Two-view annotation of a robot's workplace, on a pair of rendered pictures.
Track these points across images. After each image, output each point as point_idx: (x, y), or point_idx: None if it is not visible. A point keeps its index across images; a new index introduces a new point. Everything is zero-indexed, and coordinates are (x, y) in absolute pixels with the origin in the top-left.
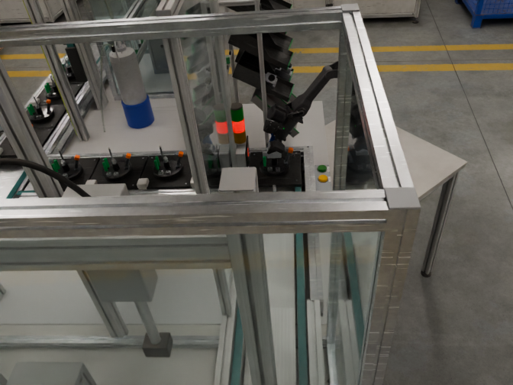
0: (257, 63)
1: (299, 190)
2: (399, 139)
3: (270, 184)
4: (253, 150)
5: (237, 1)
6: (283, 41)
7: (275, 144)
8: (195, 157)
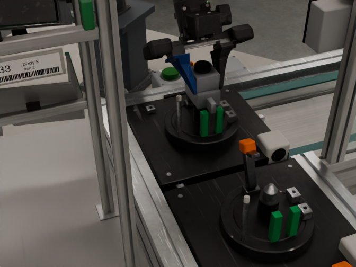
0: None
1: (242, 93)
2: (1, 57)
3: (261, 120)
4: (142, 188)
5: None
6: None
7: (247, 24)
8: None
